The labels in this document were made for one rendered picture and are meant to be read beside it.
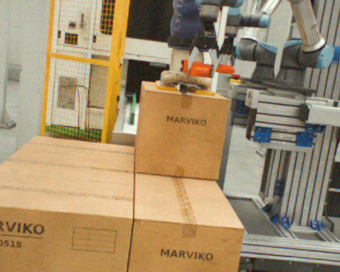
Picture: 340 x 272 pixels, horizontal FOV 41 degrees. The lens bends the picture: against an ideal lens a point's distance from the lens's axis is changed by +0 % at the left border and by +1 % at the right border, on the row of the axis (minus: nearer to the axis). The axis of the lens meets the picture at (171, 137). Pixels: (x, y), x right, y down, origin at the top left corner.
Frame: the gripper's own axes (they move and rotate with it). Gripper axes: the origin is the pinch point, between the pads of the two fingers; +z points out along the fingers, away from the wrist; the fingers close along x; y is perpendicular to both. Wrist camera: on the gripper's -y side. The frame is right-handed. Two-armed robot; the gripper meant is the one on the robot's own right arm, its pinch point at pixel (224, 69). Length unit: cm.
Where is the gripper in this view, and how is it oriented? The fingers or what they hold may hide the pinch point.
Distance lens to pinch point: 272.8
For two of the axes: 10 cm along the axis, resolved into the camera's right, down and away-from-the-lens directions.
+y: 0.7, 1.8, -9.8
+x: 9.9, 1.2, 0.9
